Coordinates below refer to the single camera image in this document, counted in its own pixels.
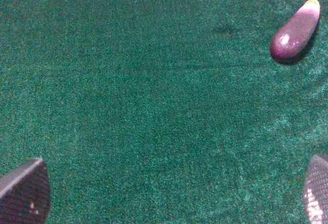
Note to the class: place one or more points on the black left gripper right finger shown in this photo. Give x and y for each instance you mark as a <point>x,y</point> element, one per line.
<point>315,190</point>

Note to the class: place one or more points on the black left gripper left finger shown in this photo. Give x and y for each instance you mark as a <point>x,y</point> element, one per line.
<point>25,193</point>

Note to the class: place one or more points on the purple eggplant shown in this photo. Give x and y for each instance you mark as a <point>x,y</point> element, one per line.
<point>295,34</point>

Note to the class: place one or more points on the green velvet tablecloth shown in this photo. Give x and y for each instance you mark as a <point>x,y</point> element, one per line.
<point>163,111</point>

